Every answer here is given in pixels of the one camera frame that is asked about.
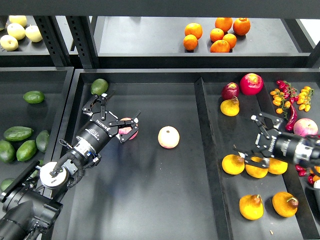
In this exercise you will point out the green avocado upper left tray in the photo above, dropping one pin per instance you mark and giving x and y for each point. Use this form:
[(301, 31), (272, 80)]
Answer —
[(34, 97)]

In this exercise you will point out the orange front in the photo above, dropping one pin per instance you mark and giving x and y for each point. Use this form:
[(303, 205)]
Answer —
[(220, 46)]

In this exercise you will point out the yellow pear under wrist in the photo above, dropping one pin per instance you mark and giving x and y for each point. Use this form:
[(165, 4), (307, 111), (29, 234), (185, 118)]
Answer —
[(277, 167)]

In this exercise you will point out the yellow pear right tray left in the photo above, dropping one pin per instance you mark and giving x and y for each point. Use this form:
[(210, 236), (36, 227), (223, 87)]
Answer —
[(233, 164)]

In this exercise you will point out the black tray divider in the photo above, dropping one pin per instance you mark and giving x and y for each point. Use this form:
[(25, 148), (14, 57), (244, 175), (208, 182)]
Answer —
[(216, 188)]

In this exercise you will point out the black left tray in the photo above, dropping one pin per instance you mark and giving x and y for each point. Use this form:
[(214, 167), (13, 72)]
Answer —
[(48, 115)]

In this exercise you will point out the orange cherry tomato bunch left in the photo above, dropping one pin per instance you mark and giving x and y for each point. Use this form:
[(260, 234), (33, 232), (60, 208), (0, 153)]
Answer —
[(281, 102)]

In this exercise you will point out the pink apple right tray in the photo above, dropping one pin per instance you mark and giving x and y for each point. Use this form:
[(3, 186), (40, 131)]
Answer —
[(304, 127)]

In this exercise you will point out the orange cherry tomato bunch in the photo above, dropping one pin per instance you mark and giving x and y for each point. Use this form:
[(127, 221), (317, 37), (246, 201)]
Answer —
[(304, 98), (281, 102)]

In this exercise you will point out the green avocado at tray corner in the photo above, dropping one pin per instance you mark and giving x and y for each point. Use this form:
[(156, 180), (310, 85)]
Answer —
[(99, 86)]

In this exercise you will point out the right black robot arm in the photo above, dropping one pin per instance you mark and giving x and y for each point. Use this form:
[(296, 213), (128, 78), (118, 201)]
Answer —
[(312, 140)]

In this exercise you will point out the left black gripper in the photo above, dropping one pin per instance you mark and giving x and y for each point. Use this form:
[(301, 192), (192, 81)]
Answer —
[(97, 133)]

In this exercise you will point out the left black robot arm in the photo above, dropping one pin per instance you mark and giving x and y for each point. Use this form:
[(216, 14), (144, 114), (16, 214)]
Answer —
[(32, 202)]

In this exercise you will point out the dark avocado by tray wall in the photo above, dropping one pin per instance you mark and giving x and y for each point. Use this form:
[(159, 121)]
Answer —
[(42, 140)]

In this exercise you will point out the dark red small apple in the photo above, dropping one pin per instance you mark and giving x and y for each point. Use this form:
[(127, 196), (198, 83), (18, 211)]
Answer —
[(229, 91)]

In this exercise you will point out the yellow pear right tray middle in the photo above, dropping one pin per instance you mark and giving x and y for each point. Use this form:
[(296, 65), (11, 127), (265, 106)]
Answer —
[(255, 171)]

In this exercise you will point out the orange cherry tomato bunch right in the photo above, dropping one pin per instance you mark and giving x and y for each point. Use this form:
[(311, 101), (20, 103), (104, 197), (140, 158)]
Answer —
[(304, 98)]

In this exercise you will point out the black tray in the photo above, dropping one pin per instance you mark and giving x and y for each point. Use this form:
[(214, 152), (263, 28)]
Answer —
[(48, 115), (143, 191)]

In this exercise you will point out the pale yellow pear right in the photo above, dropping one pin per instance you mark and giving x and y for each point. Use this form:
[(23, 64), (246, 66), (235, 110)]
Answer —
[(33, 33)]

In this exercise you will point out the mixed cherry tomato bunch lower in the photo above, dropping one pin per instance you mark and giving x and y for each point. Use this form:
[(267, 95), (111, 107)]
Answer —
[(312, 174)]

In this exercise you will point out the pale pink apple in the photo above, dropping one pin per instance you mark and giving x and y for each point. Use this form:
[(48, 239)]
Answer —
[(168, 137)]

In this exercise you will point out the black centre tray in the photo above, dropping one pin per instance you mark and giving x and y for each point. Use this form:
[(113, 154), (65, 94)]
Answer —
[(143, 191)]

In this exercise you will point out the red cherry tomato bunch top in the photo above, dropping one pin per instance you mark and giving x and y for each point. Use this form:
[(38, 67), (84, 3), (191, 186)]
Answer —
[(287, 91)]

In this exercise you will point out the light green avocado left tray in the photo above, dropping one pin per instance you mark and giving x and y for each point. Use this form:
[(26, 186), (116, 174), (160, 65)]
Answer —
[(26, 151)]

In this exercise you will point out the yellow pear tray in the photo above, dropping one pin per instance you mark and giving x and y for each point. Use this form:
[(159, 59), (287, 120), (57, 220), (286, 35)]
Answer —
[(285, 204), (233, 164), (255, 171)]

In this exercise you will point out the black upper shelf right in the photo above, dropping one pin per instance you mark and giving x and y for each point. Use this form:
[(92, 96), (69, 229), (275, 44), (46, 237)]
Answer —
[(128, 42)]

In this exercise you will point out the dark avocado at left edge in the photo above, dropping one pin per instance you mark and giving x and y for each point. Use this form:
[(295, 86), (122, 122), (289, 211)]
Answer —
[(7, 152)]

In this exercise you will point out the orange right middle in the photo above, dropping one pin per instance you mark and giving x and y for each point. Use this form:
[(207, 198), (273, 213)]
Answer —
[(231, 39)]

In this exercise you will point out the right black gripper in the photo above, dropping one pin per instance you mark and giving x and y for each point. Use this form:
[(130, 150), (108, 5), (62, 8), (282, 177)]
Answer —
[(272, 143)]

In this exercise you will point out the black perforated shelf post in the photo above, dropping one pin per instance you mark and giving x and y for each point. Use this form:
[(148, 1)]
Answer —
[(83, 38), (53, 39)]

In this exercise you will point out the black perforated shelf post right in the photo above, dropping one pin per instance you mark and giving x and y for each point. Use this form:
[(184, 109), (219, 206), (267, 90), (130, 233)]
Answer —
[(83, 38)]

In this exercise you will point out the big red apple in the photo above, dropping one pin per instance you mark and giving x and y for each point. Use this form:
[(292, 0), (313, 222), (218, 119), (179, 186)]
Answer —
[(251, 84)]

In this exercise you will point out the yellow pear right tray bottom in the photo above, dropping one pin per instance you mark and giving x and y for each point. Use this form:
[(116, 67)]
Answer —
[(285, 204)]

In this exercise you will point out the black perforated shelf post left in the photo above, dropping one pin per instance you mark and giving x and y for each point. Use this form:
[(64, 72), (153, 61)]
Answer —
[(53, 39)]

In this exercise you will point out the red chili pepper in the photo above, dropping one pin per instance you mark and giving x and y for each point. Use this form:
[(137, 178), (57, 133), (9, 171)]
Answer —
[(293, 118)]

